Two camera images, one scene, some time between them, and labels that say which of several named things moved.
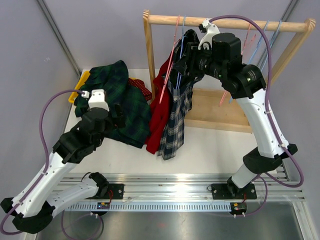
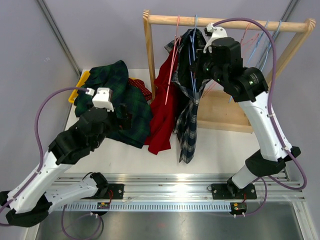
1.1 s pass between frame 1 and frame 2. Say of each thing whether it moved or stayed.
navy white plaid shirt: moved
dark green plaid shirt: stayed
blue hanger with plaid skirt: moved
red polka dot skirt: stayed
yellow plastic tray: stayed
